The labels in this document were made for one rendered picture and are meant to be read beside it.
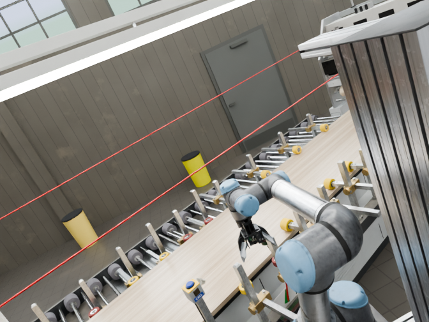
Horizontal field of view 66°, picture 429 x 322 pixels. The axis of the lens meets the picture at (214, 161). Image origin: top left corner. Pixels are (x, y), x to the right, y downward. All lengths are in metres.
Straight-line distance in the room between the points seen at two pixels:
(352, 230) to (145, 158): 5.90
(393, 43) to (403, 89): 0.08
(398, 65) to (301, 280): 0.48
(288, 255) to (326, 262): 0.09
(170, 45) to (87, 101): 1.84
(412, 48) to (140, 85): 5.95
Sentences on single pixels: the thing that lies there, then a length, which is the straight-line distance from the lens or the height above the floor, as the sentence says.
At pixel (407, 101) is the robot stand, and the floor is 1.90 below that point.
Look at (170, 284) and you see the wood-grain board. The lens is 2.33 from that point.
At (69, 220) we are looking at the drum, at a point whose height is 0.61.
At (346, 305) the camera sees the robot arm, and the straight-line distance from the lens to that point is 1.20.
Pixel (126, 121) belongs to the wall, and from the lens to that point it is 6.45.
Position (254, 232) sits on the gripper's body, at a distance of 1.29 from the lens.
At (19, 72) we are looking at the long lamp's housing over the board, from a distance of 1.62.
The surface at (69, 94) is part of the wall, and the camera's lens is 6.54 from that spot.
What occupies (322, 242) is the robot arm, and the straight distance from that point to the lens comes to 0.82.
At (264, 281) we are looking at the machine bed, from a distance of 2.22.
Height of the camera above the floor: 2.13
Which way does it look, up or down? 17 degrees down
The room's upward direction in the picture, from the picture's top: 25 degrees counter-clockwise
